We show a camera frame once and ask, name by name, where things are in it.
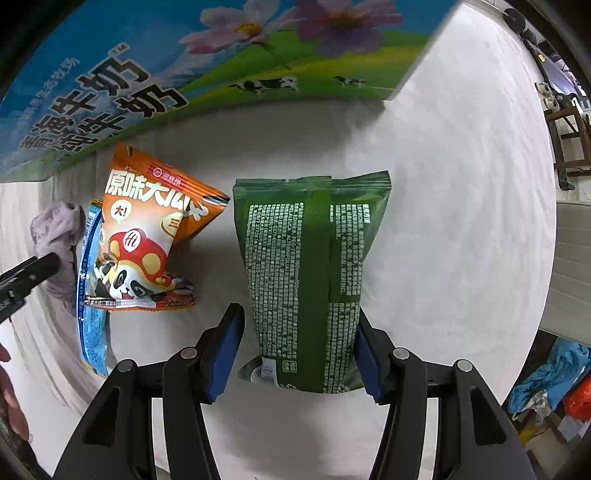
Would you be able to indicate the grey sock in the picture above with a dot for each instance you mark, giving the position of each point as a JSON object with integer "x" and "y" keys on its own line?
{"x": 58, "y": 229}

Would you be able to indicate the person's hand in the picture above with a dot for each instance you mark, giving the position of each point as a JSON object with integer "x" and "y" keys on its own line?
{"x": 16, "y": 417}

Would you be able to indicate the blue Nestle sachet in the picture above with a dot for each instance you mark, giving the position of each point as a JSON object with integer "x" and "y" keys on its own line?
{"x": 91, "y": 322}

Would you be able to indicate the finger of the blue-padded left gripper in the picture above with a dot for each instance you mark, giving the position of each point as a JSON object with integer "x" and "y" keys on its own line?
{"x": 18, "y": 282}

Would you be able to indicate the grey plastic chair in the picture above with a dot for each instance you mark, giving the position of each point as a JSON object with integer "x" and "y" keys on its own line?
{"x": 567, "y": 310}

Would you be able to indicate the green snack bag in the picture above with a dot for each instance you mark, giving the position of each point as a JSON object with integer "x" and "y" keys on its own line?
{"x": 303, "y": 243}

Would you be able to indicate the dark wooden chair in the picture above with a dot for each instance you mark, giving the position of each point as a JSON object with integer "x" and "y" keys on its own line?
{"x": 569, "y": 129}

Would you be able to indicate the red orange bag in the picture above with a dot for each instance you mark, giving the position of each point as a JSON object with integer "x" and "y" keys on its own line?
{"x": 577, "y": 403}

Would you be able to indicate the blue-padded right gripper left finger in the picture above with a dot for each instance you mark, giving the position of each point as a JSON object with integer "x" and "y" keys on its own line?
{"x": 113, "y": 439}

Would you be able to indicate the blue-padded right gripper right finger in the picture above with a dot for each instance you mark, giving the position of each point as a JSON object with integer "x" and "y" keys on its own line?
{"x": 475, "y": 438}

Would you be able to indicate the orange panda snack bag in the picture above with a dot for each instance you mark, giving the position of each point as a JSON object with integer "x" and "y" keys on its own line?
{"x": 148, "y": 207}

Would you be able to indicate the blue bag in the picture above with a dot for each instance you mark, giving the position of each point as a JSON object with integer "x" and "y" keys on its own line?
{"x": 543, "y": 389}

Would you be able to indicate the open cardboard milk box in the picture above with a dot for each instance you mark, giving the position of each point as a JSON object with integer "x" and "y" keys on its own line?
{"x": 79, "y": 75}

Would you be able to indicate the pair of shoes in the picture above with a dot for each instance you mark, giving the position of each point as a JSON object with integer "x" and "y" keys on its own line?
{"x": 548, "y": 97}

